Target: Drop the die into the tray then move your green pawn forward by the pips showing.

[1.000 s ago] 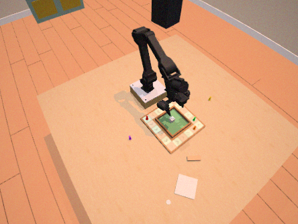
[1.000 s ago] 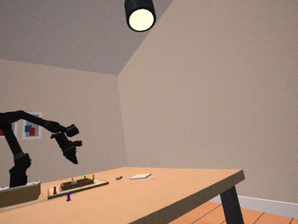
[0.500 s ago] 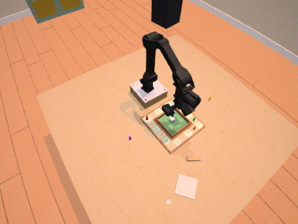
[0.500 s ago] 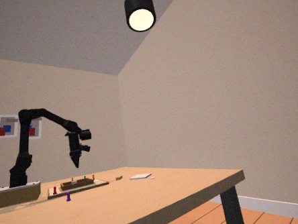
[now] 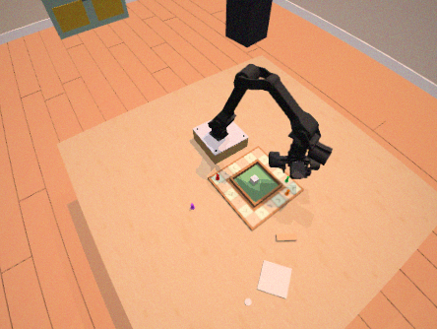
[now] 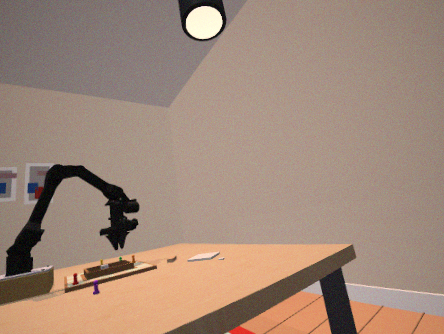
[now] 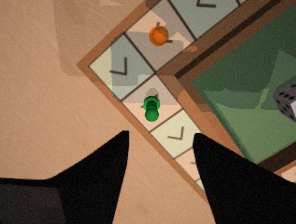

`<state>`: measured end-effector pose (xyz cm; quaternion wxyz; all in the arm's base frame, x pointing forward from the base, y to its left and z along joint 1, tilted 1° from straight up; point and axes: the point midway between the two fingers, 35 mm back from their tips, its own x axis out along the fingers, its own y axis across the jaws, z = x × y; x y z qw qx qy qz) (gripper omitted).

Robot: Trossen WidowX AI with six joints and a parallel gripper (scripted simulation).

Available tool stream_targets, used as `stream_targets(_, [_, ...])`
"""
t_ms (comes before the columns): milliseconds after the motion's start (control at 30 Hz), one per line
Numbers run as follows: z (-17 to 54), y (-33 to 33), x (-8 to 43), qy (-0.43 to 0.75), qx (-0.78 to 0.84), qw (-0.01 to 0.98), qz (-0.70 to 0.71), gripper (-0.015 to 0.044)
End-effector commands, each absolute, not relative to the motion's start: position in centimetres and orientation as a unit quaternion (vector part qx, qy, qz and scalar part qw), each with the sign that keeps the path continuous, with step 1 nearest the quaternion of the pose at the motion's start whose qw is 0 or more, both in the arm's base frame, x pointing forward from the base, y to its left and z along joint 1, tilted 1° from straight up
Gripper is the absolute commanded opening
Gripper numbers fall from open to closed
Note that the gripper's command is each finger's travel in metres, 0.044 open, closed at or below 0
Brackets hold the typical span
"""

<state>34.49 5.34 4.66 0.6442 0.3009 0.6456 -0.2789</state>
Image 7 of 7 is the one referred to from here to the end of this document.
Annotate orange pawn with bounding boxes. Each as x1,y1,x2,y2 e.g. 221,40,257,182
149,26,169,46

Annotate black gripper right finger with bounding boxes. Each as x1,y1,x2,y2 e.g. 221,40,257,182
193,133,296,224

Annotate white die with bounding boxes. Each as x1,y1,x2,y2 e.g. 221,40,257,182
273,81,296,122

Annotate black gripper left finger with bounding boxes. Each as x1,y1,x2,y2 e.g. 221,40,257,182
0,130,129,224

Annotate green pawn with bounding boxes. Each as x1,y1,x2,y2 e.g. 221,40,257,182
143,96,160,122

